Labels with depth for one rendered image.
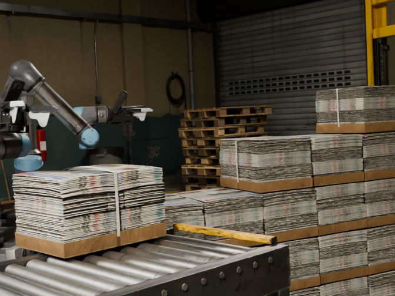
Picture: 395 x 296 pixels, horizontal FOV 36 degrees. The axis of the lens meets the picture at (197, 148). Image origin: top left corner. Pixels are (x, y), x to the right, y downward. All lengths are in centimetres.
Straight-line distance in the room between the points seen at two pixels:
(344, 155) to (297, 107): 770
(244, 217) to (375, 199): 74
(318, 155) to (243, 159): 35
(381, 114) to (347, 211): 50
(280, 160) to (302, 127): 785
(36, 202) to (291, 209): 131
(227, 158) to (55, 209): 132
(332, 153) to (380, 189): 34
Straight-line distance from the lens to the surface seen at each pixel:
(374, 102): 305
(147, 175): 189
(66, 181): 172
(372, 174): 304
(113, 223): 183
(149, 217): 191
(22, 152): 199
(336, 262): 296
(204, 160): 920
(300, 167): 277
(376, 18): 385
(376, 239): 310
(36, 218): 186
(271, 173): 269
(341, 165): 292
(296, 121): 1062
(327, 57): 1027
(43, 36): 982
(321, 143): 284
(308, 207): 282
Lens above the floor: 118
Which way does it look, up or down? 3 degrees down
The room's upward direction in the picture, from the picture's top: 3 degrees counter-clockwise
